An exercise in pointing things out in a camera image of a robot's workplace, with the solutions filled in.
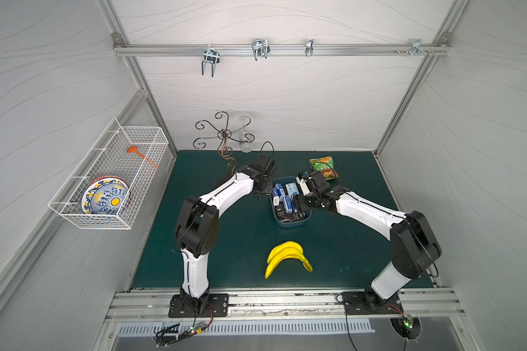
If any teal plastic storage box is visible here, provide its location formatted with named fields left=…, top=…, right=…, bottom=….
left=269, top=176, right=312, bottom=228

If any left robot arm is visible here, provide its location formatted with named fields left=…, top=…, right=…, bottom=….
left=175, top=154, right=275, bottom=309

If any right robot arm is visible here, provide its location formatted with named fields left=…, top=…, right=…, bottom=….
left=296, top=171, right=442, bottom=313

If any green snack bag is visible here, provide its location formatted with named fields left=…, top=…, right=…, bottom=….
left=309, top=156, right=339, bottom=181

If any white blue tissue pack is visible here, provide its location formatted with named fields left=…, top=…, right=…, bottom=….
left=284, top=182, right=300, bottom=198

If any clear glass cup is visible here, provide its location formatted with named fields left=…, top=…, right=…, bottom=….
left=235, top=114, right=255, bottom=154

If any yellow banana bunch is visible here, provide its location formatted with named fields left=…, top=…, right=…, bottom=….
left=264, top=241, right=313, bottom=279

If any metal scroll stand dark base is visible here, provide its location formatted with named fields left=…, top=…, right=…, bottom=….
left=193, top=111, right=239, bottom=176

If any metal double hook middle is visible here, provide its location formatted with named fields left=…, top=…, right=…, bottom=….
left=251, top=39, right=271, bottom=61

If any metal double hook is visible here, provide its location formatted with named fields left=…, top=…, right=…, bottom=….
left=251, top=39, right=271, bottom=61
left=201, top=48, right=220, bottom=78

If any metal double hook left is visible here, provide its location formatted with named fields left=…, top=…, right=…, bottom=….
left=201, top=48, right=220, bottom=78

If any orange plastic spoon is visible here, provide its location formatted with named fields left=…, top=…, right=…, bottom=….
left=127, top=146, right=160, bottom=169

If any small metal hook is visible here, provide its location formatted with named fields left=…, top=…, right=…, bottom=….
left=304, top=39, right=314, bottom=57

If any blue yellow patterned plate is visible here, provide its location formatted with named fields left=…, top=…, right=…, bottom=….
left=81, top=176, right=129, bottom=215

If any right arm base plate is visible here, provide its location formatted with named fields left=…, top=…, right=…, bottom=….
left=336, top=291, right=403, bottom=315

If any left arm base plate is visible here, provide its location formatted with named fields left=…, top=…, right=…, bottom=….
left=168, top=292, right=229, bottom=318

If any white wire basket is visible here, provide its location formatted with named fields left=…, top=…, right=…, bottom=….
left=48, top=119, right=168, bottom=230

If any metal bracket hook right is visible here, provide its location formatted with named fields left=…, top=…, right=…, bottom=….
left=395, top=39, right=435, bottom=57

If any aluminium top rail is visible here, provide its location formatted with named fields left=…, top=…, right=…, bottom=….
left=114, top=43, right=452, bottom=58

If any aluminium rail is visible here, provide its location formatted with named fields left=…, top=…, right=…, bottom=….
left=114, top=43, right=452, bottom=58
left=105, top=288, right=466, bottom=322

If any aluminium front rail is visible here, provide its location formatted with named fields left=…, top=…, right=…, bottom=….
left=105, top=288, right=466, bottom=322

